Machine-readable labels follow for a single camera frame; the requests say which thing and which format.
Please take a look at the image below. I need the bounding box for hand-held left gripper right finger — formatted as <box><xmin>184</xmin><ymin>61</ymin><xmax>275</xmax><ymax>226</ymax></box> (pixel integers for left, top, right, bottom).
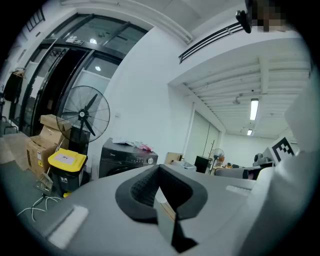
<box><xmin>158</xmin><ymin>164</ymin><xmax>209</xmax><ymax>221</ymax></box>

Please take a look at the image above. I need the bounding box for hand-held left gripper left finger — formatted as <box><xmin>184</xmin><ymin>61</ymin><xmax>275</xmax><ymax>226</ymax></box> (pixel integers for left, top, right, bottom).
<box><xmin>115</xmin><ymin>164</ymin><xmax>161</xmax><ymax>225</ymax></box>

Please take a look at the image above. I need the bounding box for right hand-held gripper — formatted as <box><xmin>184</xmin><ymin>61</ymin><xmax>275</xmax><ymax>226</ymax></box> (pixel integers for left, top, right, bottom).
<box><xmin>214</xmin><ymin>136</ymin><xmax>301</xmax><ymax>181</ymax></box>

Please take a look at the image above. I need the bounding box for black washing machine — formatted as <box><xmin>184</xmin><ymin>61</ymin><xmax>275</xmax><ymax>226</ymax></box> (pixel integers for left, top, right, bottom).
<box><xmin>99</xmin><ymin>137</ymin><xmax>159</xmax><ymax>179</ymax></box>

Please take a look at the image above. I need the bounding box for black framed glass door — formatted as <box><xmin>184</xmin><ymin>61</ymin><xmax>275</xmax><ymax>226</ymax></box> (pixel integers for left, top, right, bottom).
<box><xmin>9</xmin><ymin>13</ymin><xmax>150</xmax><ymax>137</ymax></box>

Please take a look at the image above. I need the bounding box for clear plastic storage box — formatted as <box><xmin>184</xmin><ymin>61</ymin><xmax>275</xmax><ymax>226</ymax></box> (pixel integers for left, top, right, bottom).
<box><xmin>171</xmin><ymin>159</ymin><xmax>198</xmax><ymax>172</ymax></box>

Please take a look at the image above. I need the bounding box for black cabinet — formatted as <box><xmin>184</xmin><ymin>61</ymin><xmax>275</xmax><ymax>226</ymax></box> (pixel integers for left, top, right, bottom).
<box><xmin>194</xmin><ymin>155</ymin><xmax>213</xmax><ymax>174</ymax></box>

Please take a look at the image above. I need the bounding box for light wooden box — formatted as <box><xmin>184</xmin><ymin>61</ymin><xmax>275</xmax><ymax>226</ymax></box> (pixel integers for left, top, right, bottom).
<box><xmin>164</xmin><ymin>152</ymin><xmax>185</xmax><ymax>166</ymax></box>

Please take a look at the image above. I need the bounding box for small standing fan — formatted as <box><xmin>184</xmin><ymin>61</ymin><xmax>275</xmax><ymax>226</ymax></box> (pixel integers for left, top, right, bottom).
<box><xmin>209</xmin><ymin>148</ymin><xmax>226</xmax><ymax>168</ymax></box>

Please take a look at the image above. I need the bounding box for wooden coat rack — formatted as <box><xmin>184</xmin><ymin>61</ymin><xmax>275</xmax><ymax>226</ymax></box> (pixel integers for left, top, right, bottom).
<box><xmin>202</xmin><ymin>139</ymin><xmax>216</xmax><ymax>163</ymax></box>

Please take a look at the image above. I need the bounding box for pink patterned cloth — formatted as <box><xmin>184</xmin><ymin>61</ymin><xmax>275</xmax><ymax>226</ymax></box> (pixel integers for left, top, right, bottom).
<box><xmin>134</xmin><ymin>140</ymin><xmax>154</xmax><ymax>152</ymax></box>

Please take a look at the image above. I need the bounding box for checkered white cloth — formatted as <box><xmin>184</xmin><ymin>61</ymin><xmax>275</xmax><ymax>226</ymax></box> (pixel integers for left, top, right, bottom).
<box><xmin>111</xmin><ymin>136</ymin><xmax>136</xmax><ymax>147</ymax></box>

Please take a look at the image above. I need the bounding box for black bin with yellow lid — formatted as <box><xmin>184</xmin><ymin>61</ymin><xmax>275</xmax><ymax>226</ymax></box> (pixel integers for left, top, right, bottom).
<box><xmin>47</xmin><ymin>147</ymin><xmax>89</xmax><ymax>198</ymax></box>

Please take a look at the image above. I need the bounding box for grey dustpan with broom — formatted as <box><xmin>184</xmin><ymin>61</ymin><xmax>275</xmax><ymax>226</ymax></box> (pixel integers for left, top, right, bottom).
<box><xmin>34</xmin><ymin>164</ymin><xmax>55</xmax><ymax>194</ymax></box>

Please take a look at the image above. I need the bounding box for large black floor fan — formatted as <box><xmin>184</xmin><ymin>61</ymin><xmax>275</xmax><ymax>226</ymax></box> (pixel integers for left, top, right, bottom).
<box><xmin>56</xmin><ymin>85</ymin><xmax>111</xmax><ymax>145</ymax></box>

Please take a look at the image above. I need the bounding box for medium cardboard box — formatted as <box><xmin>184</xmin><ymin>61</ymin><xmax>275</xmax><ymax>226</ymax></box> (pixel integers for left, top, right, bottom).
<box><xmin>39</xmin><ymin>124</ymin><xmax>71</xmax><ymax>149</ymax></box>

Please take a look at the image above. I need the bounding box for large cardboard box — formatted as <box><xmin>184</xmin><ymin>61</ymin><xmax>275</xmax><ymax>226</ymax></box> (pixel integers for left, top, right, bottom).
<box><xmin>24</xmin><ymin>135</ymin><xmax>63</xmax><ymax>176</ymax></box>

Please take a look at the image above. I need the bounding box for small cardboard box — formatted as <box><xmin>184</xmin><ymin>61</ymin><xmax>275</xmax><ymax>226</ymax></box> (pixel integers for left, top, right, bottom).
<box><xmin>39</xmin><ymin>114</ymin><xmax>73</xmax><ymax>131</ymax></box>

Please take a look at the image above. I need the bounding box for black ceiling air vent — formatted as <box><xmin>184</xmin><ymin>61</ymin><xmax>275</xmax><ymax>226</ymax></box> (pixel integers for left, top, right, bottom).
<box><xmin>178</xmin><ymin>21</ymin><xmax>245</xmax><ymax>65</ymax></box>

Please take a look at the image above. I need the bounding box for black jacket on hanger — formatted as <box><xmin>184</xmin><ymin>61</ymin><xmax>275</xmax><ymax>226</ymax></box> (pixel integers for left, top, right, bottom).
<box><xmin>3</xmin><ymin>67</ymin><xmax>27</xmax><ymax>104</ymax></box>

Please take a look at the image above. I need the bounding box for white cable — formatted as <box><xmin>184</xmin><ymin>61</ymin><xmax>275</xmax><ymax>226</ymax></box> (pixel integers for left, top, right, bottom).
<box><xmin>16</xmin><ymin>195</ymin><xmax>63</xmax><ymax>223</ymax></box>

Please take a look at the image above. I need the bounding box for black head-worn camera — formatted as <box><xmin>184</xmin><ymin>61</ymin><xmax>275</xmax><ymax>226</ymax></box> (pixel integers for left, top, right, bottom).
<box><xmin>235</xmin><ymin>0</ymin><xmax>254</xmax><ymax>34</ymax></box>

